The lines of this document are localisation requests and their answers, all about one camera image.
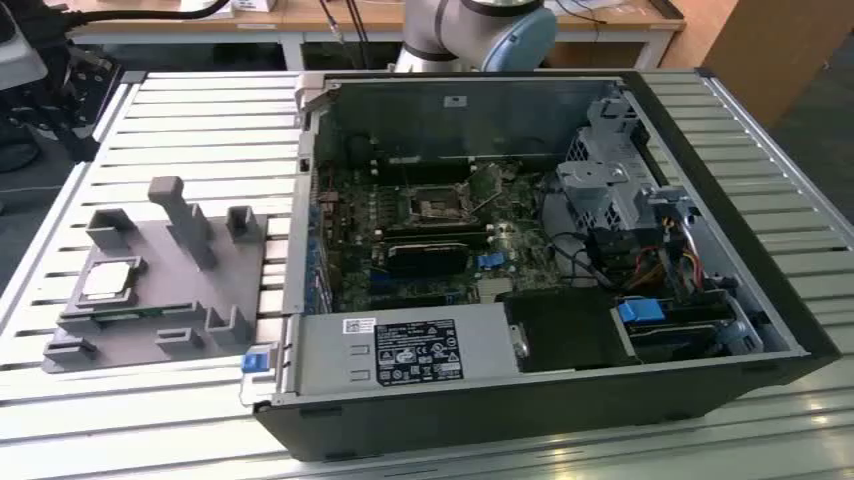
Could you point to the silver CPU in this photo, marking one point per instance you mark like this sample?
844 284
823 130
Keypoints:
103 280

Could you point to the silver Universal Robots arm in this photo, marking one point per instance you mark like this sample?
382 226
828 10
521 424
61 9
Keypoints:
434 30

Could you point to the CPU socket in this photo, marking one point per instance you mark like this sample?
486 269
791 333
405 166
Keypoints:
441 207

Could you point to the black RAM slot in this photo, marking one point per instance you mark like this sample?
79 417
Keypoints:
434 237
434 230

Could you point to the white box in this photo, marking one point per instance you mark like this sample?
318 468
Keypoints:
208 9

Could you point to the grey parts rack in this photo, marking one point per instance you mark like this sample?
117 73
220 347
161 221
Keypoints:
161 280

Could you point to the green RAM stick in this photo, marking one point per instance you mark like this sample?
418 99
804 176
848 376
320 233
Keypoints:
154 313

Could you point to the thin metal locking lever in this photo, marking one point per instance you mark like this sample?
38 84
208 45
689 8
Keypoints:
406 175

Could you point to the white label sticker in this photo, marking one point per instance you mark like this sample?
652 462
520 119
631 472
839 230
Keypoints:
454 101

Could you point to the blue case latch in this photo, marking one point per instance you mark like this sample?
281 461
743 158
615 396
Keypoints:
254 363

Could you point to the black expansion card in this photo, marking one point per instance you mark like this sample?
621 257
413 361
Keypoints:
428 260

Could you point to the silver power supply unit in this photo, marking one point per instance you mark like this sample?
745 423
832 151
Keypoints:
321 350

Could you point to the blue motherboard connector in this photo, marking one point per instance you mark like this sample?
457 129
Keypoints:
489 261

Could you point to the green motherboard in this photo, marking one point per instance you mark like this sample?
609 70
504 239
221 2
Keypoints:
514 250

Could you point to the silver heat sink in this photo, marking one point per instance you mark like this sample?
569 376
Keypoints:
494 291

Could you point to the wooden desk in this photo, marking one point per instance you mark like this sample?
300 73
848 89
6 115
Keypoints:
601 26

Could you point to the silver drive cage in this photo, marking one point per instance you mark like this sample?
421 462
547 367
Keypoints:
601 200

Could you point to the black open PC case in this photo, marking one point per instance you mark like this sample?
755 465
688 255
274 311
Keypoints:
468 430

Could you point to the blue disk carrier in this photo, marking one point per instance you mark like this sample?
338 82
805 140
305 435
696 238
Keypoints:
641 312

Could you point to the brown wooden cabinet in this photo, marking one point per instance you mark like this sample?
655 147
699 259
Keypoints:
768 50

